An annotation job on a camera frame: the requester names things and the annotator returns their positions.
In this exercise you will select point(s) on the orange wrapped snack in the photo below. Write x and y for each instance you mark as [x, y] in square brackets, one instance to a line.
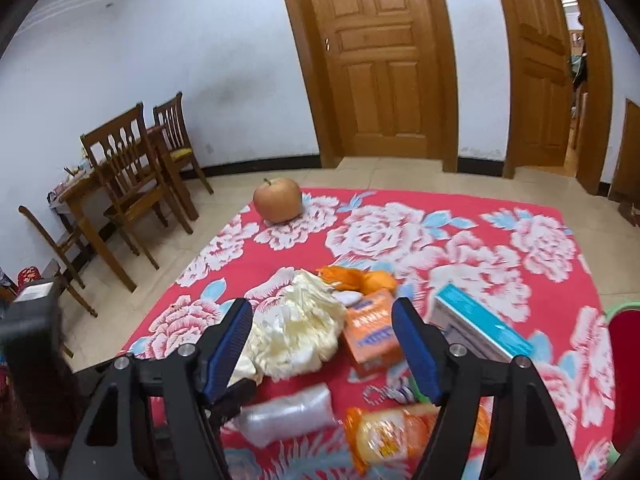
[360, 280]

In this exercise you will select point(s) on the wooden dining chair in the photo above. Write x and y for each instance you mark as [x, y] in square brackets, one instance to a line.
[175, 130]
[50, 245]
[125, 160]

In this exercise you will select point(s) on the wooden panel door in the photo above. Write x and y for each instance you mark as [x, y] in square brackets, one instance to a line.
[380, 60]
[540, 70]

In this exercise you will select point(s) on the clutter on dining table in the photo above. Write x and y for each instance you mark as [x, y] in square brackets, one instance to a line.
[75, 174]

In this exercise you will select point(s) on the small white wrapper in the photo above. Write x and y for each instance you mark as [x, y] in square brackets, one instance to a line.
[345, 298]

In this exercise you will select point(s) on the orange snack packet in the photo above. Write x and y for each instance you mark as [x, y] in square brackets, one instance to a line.
[385, 435]

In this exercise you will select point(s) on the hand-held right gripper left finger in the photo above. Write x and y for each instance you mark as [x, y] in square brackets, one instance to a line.
[235, 340]

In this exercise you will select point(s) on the orange cardboard box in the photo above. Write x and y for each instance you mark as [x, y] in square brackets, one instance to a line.
[372, 332]

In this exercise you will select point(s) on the small green item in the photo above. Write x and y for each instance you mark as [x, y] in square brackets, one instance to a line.
[415, 394]

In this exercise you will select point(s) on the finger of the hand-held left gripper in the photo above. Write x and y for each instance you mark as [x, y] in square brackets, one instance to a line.
[235, 400]

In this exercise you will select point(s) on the teal and white box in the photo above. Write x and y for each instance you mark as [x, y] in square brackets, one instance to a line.
[475, 325]

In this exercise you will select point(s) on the red patterned container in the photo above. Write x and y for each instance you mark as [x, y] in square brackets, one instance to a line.
[28, 277]

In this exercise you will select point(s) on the clear plastic bag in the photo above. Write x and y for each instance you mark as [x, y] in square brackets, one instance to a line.
[290, 412]

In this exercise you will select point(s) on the orange-yellow apple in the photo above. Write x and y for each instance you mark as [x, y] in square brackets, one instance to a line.
[277, 200]

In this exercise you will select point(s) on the cream plastic bag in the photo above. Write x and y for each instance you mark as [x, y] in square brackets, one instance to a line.
[295, 325]

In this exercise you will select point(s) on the red basin with green rim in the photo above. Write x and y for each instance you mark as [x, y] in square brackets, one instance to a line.
[625, 340]

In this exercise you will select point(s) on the red floral blanket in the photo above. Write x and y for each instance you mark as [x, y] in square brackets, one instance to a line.
[320, 255]

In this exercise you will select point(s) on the low wooden wall panel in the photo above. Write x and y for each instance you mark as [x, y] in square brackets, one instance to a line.
[627, 155]

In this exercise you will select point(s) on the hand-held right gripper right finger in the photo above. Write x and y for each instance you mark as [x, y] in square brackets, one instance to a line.
[415, 350]

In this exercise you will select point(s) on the wooden dining table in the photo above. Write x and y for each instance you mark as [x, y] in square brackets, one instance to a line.
[85, 190]

